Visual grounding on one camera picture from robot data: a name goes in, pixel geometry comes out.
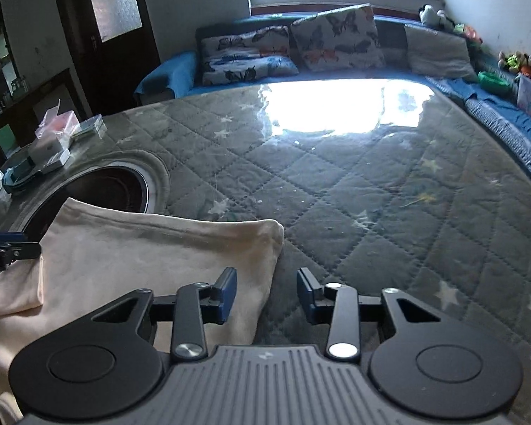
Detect cream cloth garment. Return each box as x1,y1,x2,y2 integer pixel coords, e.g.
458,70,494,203
0,200,284,424

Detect teal black device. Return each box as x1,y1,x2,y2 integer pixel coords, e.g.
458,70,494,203
1,159,65,194

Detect white tissue box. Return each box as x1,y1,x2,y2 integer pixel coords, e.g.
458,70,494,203
28,134,70,165

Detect pink plastic box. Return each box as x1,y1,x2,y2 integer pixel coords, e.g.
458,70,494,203
35,101,79,139

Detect black induction cooktop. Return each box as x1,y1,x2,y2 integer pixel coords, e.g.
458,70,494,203
22,165,149,241

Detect dark wooden cabinet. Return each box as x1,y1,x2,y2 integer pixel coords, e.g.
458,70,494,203
0,0,87,165

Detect grey quilted star tablecloth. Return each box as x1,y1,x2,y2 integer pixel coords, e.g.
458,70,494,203
0,78,531,425

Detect small green white box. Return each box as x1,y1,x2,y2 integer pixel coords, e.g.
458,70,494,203
72,114,106,141

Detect dark wooden door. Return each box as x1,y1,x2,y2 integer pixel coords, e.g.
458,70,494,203
56,0,160,115

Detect left butterfly pillow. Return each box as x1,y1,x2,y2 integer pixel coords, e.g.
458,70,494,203
200,26,299,85

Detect butterfly pillow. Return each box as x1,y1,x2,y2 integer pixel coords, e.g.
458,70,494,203
200,26,299,85
290,4,386,72

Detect blue corner sofa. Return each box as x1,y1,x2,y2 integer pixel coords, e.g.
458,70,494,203
135,5,531,173

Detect right butterfly pillow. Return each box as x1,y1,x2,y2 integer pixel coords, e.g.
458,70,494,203
290,4,386,72

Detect grey cushion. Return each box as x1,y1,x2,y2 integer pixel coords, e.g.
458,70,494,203
405,25,478,83

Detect green bowl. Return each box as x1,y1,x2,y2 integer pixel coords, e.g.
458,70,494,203
478,71,512,96

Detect green brown plush toys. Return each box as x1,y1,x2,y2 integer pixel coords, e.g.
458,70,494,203
498,51,531,79

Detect panda plush toy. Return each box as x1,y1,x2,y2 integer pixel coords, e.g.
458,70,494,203
419,5,456,32

